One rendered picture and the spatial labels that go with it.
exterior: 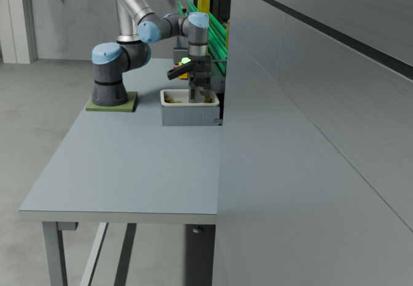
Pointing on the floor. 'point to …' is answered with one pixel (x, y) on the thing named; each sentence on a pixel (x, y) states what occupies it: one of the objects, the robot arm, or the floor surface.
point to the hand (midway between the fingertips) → (190, 104)
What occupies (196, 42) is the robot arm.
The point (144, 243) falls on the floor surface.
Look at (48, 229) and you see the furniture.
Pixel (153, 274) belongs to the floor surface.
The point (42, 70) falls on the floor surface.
